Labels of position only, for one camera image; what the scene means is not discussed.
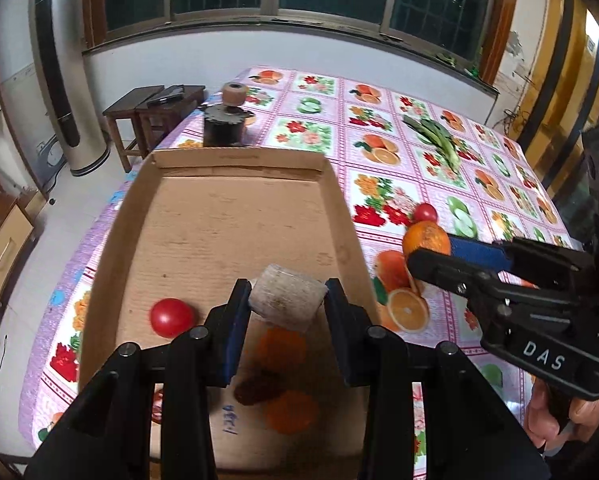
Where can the black gear spool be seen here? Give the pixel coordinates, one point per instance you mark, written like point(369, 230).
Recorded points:
point(224, 117)

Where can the large red date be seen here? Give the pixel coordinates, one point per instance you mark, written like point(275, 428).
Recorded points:
point(257, 389)

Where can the fruit printed tablecloth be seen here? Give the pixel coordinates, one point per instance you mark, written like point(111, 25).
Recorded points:
point(329, 130)

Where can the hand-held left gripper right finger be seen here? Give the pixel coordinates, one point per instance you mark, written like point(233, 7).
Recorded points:
point(343, 342)

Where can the green leafy vegetable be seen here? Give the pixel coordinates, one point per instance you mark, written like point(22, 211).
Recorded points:
point(437, 137)

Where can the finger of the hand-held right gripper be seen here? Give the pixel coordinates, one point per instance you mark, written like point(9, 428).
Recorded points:
point(444, 271)
point(479, 252)

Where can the orange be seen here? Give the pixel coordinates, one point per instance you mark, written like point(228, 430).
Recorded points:
point(282, 347)
point(426, 237)
point(292, 411)

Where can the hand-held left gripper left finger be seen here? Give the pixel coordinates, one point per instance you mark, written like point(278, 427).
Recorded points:
point(237, 332)

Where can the beige sugarcane chunk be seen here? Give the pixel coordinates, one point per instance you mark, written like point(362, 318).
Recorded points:
point(287, 302)

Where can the dark wooden stool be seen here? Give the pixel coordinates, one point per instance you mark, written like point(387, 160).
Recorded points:
point(172, 115)
point(127, 120)

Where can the person's right hand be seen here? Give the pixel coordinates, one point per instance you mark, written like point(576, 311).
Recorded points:
point(542, 410)

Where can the red tomato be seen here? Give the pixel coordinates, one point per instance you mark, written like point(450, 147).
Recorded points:
point(172, 316)
point(426, 212)

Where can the yellow wooden panel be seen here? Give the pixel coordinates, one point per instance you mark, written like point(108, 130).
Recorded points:
point(559, 90)

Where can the flat black device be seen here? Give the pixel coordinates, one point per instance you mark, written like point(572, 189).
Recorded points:
point(167, 95)

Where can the white standing air conditioner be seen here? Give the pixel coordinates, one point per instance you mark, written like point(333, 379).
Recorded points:
point(54, 60)

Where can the shallow cardboard tray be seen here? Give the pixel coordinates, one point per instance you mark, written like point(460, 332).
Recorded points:
point(219, 230)

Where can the light wooden cabinet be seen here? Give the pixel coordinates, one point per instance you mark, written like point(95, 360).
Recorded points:
point(4, 245)

